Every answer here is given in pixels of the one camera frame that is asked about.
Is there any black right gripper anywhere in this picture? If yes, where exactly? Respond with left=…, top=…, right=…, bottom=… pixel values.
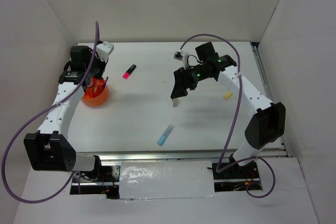
left=171, top=63, right=208, bottom=99

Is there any pink highlighter black cap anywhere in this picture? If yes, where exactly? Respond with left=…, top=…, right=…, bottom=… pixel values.
left=122, top=64, right=137, bottom=79

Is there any light blue highlighter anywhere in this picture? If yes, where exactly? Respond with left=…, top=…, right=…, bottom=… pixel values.
left=157, top=124, right=175, bottom=146

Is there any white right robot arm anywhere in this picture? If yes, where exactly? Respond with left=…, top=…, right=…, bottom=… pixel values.
left=171, top=42, right=286, bottom=178

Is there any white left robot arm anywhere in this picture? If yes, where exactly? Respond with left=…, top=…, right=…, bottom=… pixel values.
left=24, top=41, right=114, bottom=182

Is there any white and yellow eraser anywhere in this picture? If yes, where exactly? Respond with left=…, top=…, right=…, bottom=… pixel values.
left=172, top=99, right=179, bottom=107

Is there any pink eraser in container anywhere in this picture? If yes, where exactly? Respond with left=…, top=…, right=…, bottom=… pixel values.
left=87, top=79, right=95, bottom=89

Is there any orange round organizer container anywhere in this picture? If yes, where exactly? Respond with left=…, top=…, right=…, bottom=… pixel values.
left=81, top=78, right=109, bottom=107

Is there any yellow highlighter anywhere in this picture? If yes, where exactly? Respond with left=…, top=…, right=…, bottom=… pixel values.
left=223, top=91, right=233, bottom=100

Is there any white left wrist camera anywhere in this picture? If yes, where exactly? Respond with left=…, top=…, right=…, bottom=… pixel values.
left=96, top=41, right=114, bottom=63

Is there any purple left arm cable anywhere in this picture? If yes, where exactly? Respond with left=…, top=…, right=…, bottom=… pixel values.
left=1, top=21, right=100, bottom=204

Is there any aluminium right side rail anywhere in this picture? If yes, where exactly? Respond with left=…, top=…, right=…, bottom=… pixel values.
left=250, top=42, right=293, bottom=157

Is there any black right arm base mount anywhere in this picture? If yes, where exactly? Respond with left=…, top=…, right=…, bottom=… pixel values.
left=207, top=161, right=259, bottom=180

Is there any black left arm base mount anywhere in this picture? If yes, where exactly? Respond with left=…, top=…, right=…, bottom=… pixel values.
left=77, top=155, right=120, bottom=183

